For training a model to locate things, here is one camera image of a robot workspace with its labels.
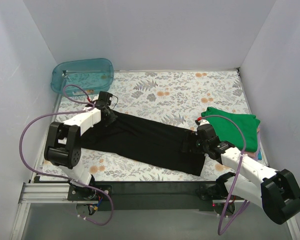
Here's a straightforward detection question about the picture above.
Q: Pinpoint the green folded t shirt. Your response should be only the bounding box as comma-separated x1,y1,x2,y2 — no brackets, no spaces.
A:
201,107,261,153

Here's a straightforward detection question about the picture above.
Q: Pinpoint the lilac folded t shirt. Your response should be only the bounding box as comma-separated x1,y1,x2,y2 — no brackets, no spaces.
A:
255,149,261,160

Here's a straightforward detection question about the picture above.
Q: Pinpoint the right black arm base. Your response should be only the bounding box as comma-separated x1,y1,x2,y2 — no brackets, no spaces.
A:
195,172,235,200

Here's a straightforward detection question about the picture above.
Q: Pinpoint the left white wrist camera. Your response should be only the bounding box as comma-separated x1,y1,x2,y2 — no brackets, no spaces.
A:
88,99,97,105

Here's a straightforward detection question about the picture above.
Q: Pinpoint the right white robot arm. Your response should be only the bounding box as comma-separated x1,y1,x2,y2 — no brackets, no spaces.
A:
182,123,300,225

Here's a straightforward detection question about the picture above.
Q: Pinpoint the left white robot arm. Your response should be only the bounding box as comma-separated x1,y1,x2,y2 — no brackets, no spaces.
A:
44,91,117,200

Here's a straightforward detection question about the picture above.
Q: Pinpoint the blue folded t shirt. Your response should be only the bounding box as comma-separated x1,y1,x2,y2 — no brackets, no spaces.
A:
257,150,263,161

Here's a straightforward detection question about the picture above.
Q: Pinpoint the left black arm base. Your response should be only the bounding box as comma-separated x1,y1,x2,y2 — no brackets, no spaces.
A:
67,181,112,201

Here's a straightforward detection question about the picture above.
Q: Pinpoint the black t shirt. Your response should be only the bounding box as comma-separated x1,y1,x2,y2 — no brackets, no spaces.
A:
80,111,205,176

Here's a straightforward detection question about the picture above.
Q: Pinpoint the aluminium frame rail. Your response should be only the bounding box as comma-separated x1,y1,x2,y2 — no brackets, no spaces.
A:
9,181,295,240

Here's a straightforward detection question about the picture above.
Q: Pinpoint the teal plastic bin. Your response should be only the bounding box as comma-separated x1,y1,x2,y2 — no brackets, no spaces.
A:
50,58,114,97

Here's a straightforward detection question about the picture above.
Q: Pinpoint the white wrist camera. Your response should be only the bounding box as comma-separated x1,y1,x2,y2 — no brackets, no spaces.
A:
88,99,97,105
195,117,210,128

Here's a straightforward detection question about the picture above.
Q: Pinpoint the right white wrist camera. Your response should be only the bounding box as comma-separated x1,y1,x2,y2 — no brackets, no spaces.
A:
195,117,210,128

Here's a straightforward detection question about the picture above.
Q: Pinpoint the floral table mat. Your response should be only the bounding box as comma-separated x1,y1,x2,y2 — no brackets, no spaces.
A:
39,70,271,182

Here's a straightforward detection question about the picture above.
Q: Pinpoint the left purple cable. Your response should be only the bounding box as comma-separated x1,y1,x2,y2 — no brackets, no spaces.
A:
19,84,115,226

